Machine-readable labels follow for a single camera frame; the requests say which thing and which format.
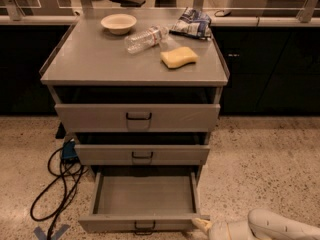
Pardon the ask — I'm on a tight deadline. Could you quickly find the grey metal drawer cabinet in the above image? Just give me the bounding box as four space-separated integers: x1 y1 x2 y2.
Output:
41 10 229 175

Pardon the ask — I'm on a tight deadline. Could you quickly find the grey middle drawer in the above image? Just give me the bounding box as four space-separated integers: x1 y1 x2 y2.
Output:
75 144 210 165

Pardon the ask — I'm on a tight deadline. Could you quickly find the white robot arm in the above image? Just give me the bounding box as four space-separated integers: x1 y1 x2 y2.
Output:
192 209 320 240

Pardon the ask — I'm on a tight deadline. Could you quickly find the yellow sponge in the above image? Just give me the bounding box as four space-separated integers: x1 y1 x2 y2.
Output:
160 47 198 69

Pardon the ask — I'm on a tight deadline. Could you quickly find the black office chair armrest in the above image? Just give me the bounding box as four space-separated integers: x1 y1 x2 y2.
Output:
110 0 146 7

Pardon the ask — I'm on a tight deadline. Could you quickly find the grey bottom drawer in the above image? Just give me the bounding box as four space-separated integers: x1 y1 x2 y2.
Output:
79 166 209 234

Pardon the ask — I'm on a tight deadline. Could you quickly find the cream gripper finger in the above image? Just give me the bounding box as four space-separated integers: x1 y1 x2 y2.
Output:
192 218 212 235

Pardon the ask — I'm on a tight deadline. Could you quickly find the blue white snack bag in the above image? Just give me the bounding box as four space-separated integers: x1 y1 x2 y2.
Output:
169 7 212 40

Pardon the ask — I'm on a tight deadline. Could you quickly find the blue tape floor marker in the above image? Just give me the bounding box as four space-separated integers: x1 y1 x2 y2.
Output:
32 223 71 240

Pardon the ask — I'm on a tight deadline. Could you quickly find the grey top drawer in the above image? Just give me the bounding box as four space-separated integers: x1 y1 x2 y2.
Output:
55 104 220 132

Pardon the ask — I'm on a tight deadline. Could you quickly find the blue power adapter box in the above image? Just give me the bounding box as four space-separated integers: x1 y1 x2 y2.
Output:
61 140 78 161

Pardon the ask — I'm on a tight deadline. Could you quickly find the black cable on floor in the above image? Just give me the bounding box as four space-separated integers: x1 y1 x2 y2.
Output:
29 146 88 240

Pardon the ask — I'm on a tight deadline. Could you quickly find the clear plastic water bottle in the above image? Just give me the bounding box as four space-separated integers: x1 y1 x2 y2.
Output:
124 26 169 54

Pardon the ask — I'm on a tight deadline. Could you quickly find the white paper bowl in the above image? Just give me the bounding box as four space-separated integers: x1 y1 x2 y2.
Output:
101 14 137 35

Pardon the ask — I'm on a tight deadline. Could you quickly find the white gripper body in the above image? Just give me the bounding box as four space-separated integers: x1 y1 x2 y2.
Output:
209 221 254 240

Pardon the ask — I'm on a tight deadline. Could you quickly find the grey drawer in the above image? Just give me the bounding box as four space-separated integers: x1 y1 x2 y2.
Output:
75 144 210 165
55 104 220 132
79 166 209 234

